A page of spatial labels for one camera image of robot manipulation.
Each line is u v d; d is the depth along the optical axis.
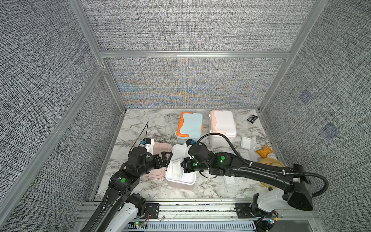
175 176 0.74
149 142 0.66
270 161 0.88
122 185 0.48
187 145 0.67
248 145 0.99
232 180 0.83
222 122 0.93
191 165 0.62
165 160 0.63
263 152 0.94
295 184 0.40
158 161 0.62
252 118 1.12
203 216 0.73
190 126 0.92
